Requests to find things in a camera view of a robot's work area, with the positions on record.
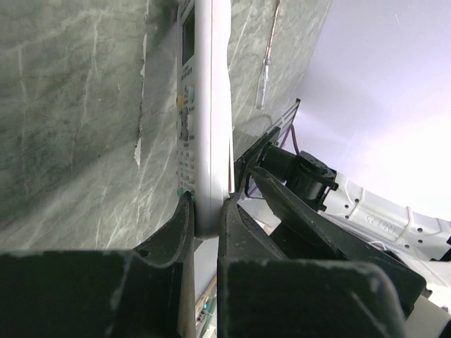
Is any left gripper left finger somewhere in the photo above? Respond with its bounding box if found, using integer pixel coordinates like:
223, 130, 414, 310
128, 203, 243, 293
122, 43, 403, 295
1, 193, 194, 337

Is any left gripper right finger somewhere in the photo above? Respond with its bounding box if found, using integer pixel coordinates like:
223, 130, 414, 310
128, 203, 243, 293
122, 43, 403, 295
217, 201, 405, 337

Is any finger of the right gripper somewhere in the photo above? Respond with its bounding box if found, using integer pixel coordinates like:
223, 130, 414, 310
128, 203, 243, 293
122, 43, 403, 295
251, 167, 426, 317

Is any clear handle screwdriver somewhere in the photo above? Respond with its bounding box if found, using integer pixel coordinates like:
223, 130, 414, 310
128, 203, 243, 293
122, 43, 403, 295
255, 0, 280, 110

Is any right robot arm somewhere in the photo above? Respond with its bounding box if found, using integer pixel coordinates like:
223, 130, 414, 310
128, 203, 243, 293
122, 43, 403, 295
249, 143, 450, 337

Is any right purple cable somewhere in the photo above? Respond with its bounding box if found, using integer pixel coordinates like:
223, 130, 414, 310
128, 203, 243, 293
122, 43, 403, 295
281, 125, 300, 154

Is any aluminium rail frame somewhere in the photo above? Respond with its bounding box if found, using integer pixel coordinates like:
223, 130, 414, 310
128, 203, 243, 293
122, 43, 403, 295
272, 99, 301, 133

